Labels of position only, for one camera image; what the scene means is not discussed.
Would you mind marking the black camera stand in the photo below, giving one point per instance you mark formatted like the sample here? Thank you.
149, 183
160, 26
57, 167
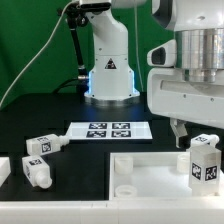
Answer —
76, 17

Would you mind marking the white square tabletop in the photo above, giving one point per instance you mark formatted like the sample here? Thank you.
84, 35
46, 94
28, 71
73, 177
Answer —
152, 174

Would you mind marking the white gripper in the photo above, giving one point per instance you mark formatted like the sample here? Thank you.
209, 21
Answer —
170, 96

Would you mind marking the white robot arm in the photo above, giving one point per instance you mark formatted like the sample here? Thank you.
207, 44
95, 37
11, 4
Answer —
198, 27

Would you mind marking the mounted camera on stand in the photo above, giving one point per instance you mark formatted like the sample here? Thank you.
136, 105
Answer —
94, 5

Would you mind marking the white marker sheet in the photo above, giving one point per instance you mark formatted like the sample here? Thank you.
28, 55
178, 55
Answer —
109, 131

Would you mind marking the white left fence block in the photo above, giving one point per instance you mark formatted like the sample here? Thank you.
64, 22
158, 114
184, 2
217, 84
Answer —
5, 169

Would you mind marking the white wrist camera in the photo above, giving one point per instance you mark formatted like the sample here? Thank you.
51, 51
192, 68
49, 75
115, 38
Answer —
164, 55

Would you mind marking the white front wall fence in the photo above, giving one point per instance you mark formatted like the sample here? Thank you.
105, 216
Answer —
208, 210

